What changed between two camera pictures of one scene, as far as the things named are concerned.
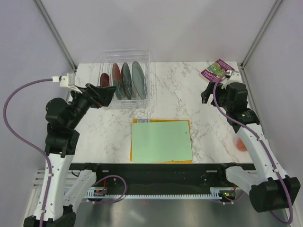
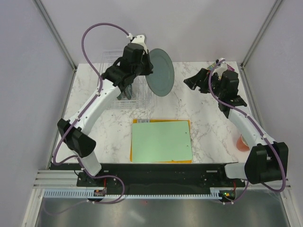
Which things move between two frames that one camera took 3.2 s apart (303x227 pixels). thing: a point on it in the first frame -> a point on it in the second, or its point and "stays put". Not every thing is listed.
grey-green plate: x=139 y=79 -> x=161 y=81
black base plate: x=158 y=175 stays put
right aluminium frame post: x=275 y=7 stays put
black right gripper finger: x=206 y=93 -> x=193 y=81
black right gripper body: x=221 y=96 -> x=215 y=84
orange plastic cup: x=240 y=145 stays put
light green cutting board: x=161 y=141 stays put
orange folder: x=142 y=121 stays put
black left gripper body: x=95 y=101 -> x=145 y=68
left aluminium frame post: x=43 y=10 stays put
